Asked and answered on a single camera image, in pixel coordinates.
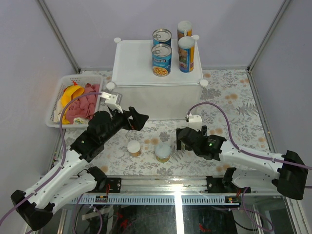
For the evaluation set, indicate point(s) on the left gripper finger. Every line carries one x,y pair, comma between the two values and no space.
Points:
133,114
138,121

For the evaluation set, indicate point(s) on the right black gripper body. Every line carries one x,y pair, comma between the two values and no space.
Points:
196,150

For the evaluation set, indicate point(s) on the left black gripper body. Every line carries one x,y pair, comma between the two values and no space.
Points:
120,122

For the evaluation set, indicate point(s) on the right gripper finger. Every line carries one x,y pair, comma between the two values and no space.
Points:
179,144
204,131

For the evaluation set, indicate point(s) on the short can clear lid front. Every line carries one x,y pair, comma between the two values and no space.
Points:
163,152

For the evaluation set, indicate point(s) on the short can white lid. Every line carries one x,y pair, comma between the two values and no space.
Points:
134,148

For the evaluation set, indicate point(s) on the blue can pull-tab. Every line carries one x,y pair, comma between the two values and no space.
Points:
161,59
162,36

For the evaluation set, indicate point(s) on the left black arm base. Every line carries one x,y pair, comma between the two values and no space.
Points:
111,185

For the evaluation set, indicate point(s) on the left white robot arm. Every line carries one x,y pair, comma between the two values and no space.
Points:
77,157

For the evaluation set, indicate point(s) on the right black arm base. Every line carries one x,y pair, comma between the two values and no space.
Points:
219,184

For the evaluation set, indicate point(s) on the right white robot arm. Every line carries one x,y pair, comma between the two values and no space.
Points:
250,169

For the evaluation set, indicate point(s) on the pink cloth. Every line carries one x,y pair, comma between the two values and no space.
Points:
85,106

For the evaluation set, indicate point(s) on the white plastic laundry basket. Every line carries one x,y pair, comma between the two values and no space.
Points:
63,83

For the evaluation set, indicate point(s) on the white plastic storage cabinet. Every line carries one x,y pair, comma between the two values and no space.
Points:
161,98

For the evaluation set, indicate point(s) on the yellow cloth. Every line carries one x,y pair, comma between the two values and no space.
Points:
71,92

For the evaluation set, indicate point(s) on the white patterned cloth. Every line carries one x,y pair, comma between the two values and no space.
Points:
58,112

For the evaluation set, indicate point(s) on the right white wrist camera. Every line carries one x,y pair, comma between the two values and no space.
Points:
194,121

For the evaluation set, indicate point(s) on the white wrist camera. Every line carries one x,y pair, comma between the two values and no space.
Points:
112,101
194,121

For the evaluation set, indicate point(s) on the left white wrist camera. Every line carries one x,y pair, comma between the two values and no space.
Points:
112,101

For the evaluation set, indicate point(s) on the aluminium front rail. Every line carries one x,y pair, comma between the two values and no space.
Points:
138,190

